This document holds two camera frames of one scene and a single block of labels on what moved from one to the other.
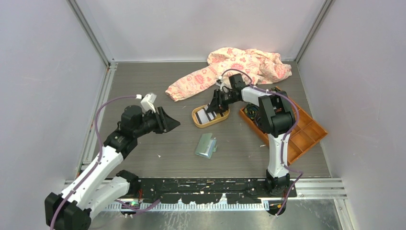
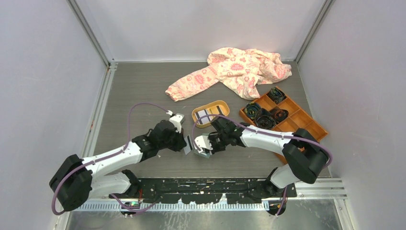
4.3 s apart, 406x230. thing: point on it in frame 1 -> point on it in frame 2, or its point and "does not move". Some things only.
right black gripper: (222, 107) -> (215, 149)
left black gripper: (164, 123) -> (180, 143)
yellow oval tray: (201, 119) does not move
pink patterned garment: (258, 67) does not move
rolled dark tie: (251, 111) does not move
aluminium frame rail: (111, 65) does not move
